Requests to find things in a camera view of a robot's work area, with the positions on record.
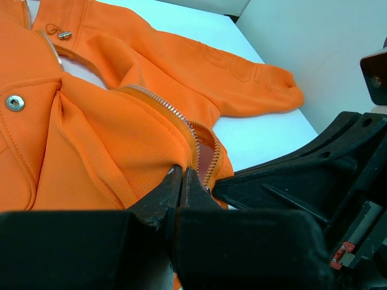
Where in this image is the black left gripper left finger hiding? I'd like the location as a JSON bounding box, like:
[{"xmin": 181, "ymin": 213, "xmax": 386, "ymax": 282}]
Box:
[{"xmin": 1, "ymin": 166, "xmax": 183, "ymax": 289}]

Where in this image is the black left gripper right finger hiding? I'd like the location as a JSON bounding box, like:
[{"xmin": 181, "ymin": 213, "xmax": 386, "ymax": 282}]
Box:
[{"xmin": 175, "ymin": 169, "xmax": 334, "ymax": 289}]

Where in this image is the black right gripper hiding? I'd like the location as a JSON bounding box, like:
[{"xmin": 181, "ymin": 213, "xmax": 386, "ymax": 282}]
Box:
[{"xmin": 213, "ymin": 112, "xmax": 386, "ymax": 289}]

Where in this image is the orange zip-up jacket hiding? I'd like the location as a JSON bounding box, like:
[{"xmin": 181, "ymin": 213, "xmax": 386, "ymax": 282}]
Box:
[{"xmin": 1, "ymin": 1, "xmax": 304, "ymax": 210}]

